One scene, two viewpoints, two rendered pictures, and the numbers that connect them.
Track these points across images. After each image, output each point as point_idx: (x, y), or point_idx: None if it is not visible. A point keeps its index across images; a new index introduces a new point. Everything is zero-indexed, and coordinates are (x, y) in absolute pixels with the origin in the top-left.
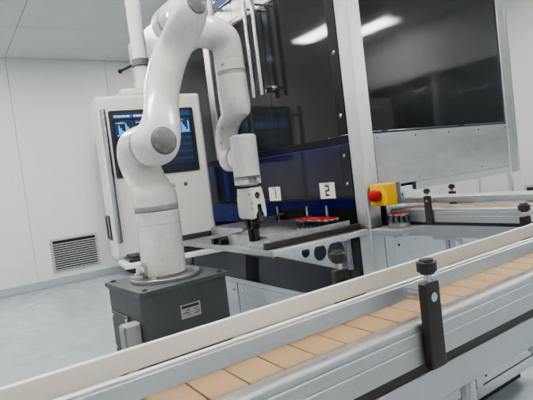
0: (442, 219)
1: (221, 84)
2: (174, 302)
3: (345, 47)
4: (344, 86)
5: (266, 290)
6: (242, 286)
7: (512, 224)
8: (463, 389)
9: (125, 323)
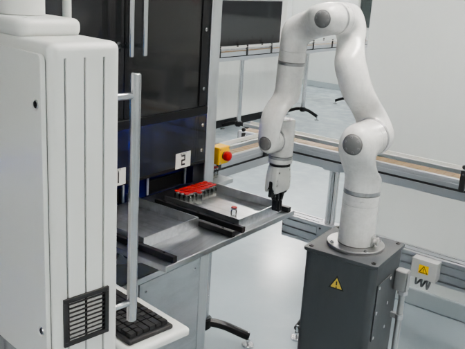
0: (223, 165)
1: (302, 75)
2: None
3: (217, 29)
4: (212, 64)
5: None
6: None
7: (252, 158)
8: (209, 282)
9: (404, 271)
